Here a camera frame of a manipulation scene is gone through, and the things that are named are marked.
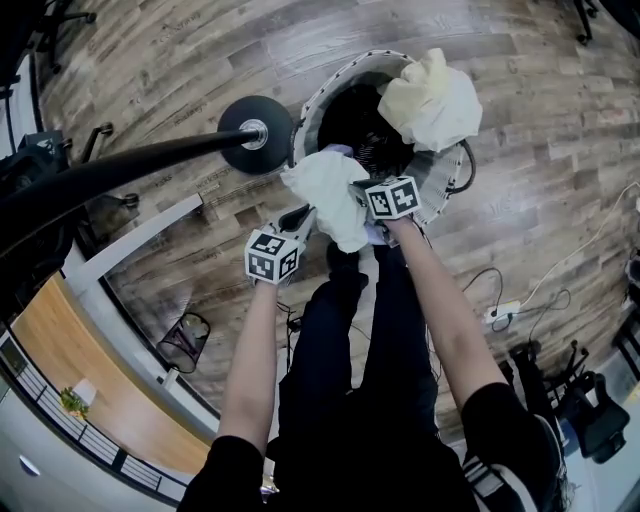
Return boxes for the white clothes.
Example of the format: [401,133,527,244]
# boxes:
[280,149,374,255]

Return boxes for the grey white shoulder strap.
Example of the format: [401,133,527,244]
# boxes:
[462,449,537,512]

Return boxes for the black mesh wastebasket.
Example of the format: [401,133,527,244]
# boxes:
[157,312,212,376]

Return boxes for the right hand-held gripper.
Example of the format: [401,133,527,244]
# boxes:
[349,175,421,247]

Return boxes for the black coat rack stand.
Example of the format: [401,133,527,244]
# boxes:
[0,94,295,261]

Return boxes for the person's right forearm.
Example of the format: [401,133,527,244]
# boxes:
[384,217,509,416]

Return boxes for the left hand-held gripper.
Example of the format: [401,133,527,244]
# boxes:
[244,204,319,287]

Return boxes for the white mesh laundry basket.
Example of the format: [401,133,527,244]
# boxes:
[292,49,477,227]

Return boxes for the wooden table with white legs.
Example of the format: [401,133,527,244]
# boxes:
[9,192,222,476]

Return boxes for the cream clothes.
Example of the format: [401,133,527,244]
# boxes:
[377,48,484,153]

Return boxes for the person's left forearm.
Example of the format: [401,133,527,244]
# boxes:
[217,282,282,456]

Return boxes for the white power strip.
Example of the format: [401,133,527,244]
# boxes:
[483,299,522,324]

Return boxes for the person's black shirt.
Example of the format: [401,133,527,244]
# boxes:
[177,382,567,512]

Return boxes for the black cable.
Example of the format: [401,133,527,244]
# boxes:
[462,267,572,334]

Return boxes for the person's black trousers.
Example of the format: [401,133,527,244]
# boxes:
[277,239,442,437]

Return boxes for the small potted plant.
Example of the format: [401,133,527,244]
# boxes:
[59,378,98,419]

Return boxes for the person's black shoe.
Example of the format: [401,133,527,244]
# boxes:
[325,242,369,289]

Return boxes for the black railing with wooden handrail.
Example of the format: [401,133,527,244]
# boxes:
[0,329,187,507]

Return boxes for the white cable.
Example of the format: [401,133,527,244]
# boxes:
[519,182,640,312]

